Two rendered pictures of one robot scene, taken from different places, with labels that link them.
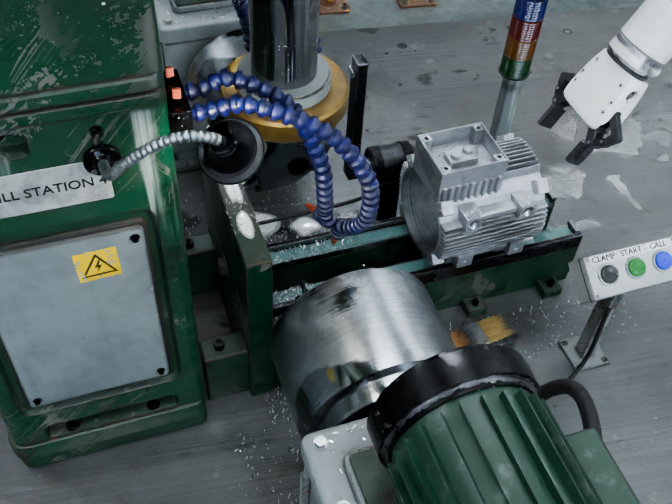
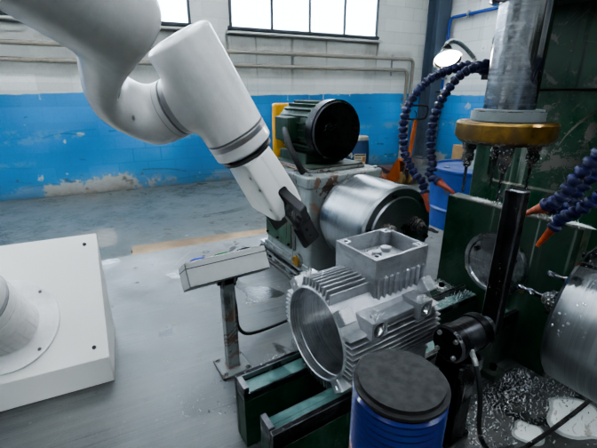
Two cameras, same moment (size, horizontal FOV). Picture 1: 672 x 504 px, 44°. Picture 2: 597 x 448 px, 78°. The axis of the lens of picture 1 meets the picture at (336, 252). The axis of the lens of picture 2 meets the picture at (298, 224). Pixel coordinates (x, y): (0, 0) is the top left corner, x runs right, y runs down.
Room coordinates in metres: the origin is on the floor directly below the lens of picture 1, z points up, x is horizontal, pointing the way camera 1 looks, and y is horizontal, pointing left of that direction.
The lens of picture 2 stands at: (1.60, -0.43, 1.39)
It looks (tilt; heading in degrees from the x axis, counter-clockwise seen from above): 20 degrees down; 171
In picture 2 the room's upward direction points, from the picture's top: straight up
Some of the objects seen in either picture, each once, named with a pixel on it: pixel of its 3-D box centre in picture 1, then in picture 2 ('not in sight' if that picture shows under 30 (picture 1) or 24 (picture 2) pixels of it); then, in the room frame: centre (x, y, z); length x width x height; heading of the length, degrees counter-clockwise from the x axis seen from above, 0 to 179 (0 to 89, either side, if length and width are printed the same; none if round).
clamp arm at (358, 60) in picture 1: (356, 120); (502, 266); (1.11, -0.02, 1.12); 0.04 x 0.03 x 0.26; 112
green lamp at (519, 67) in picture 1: (516, 62); not in sight; (1.42, -0.34, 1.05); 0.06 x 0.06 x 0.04
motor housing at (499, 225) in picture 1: (470, 198); (360, 315); (1.06, -0.23, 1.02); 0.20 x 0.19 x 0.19; 113
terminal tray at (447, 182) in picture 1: (459, 163); (380, 261); (1.04, -0.19, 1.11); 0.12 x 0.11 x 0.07; 113
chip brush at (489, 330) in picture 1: (461, 340); not in sight; (0.90, -0.24, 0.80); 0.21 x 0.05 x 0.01; 118
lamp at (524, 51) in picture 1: (521, 43); not in sight; (1.42, -0.34, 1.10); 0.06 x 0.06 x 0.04
